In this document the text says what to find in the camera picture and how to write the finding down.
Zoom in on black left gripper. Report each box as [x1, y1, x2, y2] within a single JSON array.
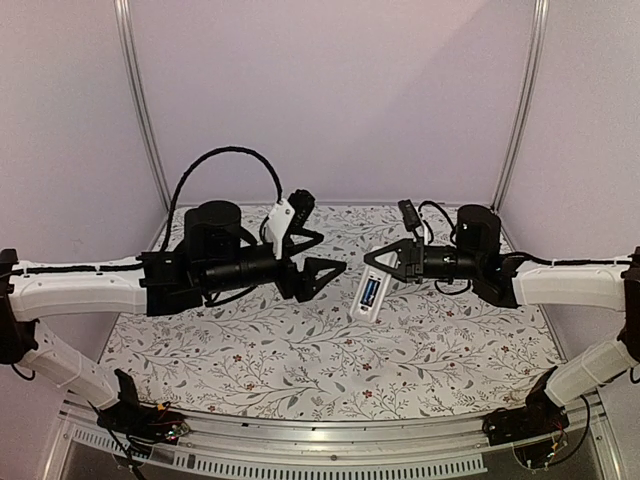
[[202, 231, 348, 304]]

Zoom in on blue battery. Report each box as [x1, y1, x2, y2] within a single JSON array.
[[360, 279, 379, 307]]

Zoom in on white remote control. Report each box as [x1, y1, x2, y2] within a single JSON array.
[[350, 250, 397, 322]]

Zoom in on black battery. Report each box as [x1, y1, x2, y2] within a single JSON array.
[[364, 279, 381, 307]]

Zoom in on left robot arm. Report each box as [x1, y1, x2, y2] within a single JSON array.
[[1, 191, 346, 434]]

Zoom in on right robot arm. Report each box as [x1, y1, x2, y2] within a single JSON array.
[[351, 200, 639, 436]]

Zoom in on floral patterned table mat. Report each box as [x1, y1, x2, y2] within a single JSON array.
[[101, 206, 561, 421]]

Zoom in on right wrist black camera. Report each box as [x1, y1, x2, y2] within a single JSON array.
[[397, 199, 422, 233]]

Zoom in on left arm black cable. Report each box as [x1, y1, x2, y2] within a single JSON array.
[[159, 145, 285, 256]]

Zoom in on front aluminium rail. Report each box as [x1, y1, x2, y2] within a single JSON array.
[[43, 394, 625, 479]]

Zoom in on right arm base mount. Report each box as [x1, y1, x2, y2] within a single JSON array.
[[482, 403, 569, 470]]

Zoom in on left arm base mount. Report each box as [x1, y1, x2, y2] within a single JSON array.
[[97, 369, 190, 445]]

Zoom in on right aluminium frame post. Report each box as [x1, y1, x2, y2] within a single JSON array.
[[491, 0, 550, 211]]

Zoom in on aluminium frame post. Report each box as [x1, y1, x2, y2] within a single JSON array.
[[114, 0, 171, 211], [491, 0, 550, 211]]

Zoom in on left aluminium frame post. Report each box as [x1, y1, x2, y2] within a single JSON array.
[[114, 0, 171, 211]]

